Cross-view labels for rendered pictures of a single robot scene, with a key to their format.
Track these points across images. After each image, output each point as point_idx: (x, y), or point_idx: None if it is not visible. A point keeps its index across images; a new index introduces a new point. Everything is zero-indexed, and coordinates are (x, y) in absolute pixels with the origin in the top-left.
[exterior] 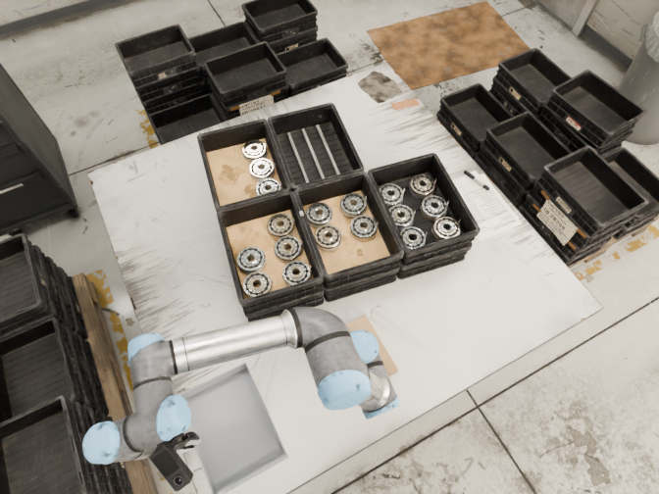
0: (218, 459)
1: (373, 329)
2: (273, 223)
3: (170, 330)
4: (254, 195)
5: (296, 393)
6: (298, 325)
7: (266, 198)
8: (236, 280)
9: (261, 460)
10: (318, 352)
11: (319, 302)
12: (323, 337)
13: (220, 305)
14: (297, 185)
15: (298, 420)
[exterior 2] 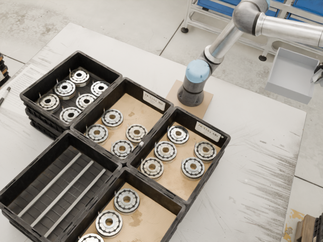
0: (305, 75)
1: (166, 98)
2: (155, 172)
3: (265, 207)
4: (137, 212)
5: (227, 116)
6: (260, 12)
7: (146, 177)
8: (221, 149)
9: (287, 61)
10: (259, 5)
11: None
12: (254, 4)
13: (223, 190)
14: (117, 163)
15: (236, 108)
